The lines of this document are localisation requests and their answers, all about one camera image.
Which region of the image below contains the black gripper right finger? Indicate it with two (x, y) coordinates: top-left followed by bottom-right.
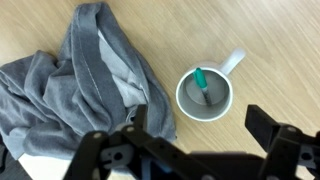
(244, 104), (320, 180)

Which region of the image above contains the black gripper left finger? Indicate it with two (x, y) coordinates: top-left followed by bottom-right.
(63, 104), (214, 180)

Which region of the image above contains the green capped marker pen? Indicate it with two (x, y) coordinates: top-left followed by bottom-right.
(192, 67), (213, 108)

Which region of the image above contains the white printed ceramic mug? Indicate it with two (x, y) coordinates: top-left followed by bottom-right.
(175, 47), (247, 123)

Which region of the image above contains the grey crumpled cloth garment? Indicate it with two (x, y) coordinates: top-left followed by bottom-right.
(0, 1), (178, 162)

